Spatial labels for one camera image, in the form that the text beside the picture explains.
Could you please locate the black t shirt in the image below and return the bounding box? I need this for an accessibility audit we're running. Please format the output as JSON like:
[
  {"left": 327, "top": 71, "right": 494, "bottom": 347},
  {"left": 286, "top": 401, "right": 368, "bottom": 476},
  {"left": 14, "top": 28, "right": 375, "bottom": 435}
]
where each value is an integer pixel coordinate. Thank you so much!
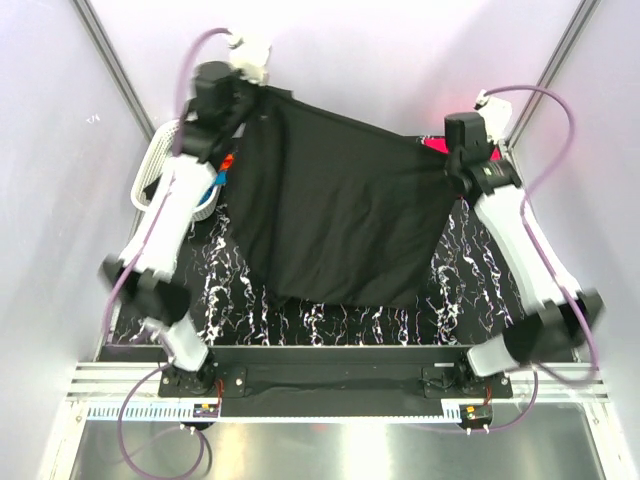
[
  {"left": 225, "top": 87, "right": 457, "bottom": 309},
  {"left": 142, "top": 176, "right": 161, "bottom": 204}
]

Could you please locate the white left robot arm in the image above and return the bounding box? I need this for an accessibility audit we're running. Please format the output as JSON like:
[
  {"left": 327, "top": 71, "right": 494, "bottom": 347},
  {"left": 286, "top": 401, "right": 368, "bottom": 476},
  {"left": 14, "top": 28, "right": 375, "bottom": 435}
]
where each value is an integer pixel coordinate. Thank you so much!
[{"left": 102, "top": 61, "right": 268, "bottom": 396}]

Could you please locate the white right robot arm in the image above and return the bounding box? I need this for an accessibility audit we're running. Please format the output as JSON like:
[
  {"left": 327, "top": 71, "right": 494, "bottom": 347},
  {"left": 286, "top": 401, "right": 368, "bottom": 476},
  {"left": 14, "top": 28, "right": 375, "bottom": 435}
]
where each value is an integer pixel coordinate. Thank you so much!
[{"left": 444, "top": 111, "right": 603, "bottom": 397}]

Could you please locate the folded pink t shirt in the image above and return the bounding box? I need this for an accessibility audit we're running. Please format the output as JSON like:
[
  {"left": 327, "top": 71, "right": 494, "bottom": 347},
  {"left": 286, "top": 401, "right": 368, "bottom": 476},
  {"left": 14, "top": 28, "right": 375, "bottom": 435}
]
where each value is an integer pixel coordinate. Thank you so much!
[{"left": 420, "top": 136, "right": 501, "bottom": 161}]

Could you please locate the orange t shirt in basket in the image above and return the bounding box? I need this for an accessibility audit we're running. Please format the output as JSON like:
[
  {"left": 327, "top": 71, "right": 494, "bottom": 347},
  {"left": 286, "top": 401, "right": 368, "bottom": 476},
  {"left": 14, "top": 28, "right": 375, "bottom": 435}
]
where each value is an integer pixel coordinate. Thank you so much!
[{"left": 219, "top": 154, "right": 234, "bottom": 172}]

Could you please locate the blue t shirt in basket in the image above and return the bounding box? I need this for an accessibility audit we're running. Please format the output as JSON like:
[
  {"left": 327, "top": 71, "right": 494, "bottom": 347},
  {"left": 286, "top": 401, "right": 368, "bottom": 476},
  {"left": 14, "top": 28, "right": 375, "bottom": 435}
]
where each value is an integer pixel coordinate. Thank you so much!
[{"left": 197, "top": 172, "right": 227, "bottom": 210}]

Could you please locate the white plastic basket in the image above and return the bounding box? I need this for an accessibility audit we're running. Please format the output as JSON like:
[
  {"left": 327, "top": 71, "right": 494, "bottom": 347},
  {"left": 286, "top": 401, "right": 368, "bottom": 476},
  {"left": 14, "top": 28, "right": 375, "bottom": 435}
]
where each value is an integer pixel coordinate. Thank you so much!
[{"left": 130, "top": 120, "right": 219, "bottom": 222}]

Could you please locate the black t shirt in basket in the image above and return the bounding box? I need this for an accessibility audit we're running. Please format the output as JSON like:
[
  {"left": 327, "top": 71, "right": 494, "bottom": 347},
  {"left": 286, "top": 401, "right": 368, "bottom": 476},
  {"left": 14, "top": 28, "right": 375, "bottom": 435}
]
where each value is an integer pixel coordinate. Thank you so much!
[{"left": 142, "top": 176, "right": 161, "bottom": 204}]

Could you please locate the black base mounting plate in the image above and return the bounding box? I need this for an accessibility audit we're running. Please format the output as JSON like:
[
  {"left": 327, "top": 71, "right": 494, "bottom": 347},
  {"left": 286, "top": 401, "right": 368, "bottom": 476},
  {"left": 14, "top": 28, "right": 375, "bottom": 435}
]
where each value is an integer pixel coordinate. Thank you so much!
[{"left": 158, "top": 346, "right": 513, "bottom": 422}]

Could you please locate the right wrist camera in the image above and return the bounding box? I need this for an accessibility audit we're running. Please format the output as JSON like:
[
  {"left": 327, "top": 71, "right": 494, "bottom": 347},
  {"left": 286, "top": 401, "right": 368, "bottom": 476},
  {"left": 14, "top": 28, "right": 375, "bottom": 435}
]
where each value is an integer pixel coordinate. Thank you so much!
[{"left": 474, "top": 90, "right": 513, "bottom": 143}]

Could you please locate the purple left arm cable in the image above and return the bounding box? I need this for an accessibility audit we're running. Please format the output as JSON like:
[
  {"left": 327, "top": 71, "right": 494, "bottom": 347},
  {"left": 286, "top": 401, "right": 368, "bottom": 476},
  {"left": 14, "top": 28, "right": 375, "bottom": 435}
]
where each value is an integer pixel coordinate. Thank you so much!
[{"left": 99, "top": 27, "right": 234, "bottom": 479}]

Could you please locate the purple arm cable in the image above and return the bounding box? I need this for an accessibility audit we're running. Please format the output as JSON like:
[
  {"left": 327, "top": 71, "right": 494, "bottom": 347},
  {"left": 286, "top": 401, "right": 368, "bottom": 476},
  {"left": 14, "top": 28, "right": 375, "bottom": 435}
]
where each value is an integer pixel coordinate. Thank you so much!
[
  {"left": 407, "top": 84, "right": 601, "bottom": 434},
  {"left": 99, "top": 27, "right": 234, "bottom": 479}
]

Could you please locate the left aluminium corner post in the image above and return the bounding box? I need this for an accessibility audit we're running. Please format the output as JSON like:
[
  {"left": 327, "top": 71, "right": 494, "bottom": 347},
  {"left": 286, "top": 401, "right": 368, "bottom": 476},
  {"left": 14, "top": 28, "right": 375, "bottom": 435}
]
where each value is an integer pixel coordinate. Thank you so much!
[{"left": 70, "top": 0, "right": 155, "bottom": 141}]

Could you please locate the aluminium corner post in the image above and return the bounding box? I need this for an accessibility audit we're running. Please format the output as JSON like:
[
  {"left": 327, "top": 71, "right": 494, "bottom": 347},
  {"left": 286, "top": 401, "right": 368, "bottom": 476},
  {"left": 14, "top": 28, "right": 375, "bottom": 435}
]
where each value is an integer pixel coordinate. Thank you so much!
[
  {"left": 70, "top": 0, "right": 155, "bottom": 141},
  {"left": 507, "top": 0, "right": 601, "bottom": 149}
]

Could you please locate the right aluminium corner post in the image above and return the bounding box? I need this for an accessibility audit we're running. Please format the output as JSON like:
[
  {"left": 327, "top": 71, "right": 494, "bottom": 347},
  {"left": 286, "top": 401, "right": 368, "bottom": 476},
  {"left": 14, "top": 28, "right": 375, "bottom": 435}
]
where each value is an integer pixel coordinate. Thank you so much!
[{"left": 507, "top": 0, "right": 601, "bottom": 149}]

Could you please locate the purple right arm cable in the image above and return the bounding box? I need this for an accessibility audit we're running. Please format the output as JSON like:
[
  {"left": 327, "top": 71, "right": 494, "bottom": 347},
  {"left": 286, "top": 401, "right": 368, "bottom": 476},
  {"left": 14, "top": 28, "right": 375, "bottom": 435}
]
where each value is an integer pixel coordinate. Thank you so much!
[{"left": 407, "top": 84, "right": 601, "bottom": 434}]

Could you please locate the aluminium frame rail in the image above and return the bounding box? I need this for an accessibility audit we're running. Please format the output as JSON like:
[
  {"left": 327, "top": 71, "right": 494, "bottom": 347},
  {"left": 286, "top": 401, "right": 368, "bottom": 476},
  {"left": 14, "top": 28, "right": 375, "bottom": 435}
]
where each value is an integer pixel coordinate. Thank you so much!
[{"left": 67, "top": 363, "right": 609, "bottom": 403}]

